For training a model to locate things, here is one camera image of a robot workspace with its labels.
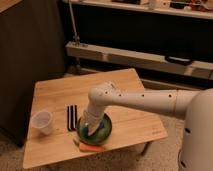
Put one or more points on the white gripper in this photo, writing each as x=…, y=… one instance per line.
x=92, y=116

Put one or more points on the orange carrot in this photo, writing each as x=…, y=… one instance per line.
x=88, y=148

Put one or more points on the upper wooden shelf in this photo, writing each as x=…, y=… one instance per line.
x=143, y=8

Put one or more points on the metal stand pole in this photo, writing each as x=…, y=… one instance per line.
x=76, y=36

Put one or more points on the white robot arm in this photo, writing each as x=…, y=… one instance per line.
x=196, y=153

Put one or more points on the wooden table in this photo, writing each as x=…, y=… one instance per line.
x=130, y=127

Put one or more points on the dark cabinet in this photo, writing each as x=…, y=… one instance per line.
x=32, y=48

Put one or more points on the white ceramic cup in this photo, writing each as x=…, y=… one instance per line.
x=43, y=121

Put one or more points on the long grey case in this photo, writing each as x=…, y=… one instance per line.
x=197, y=69

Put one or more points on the green glass bowl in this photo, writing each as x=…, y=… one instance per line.
x=99, y=136

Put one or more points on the black case handle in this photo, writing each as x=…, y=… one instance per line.
x=179, y=61

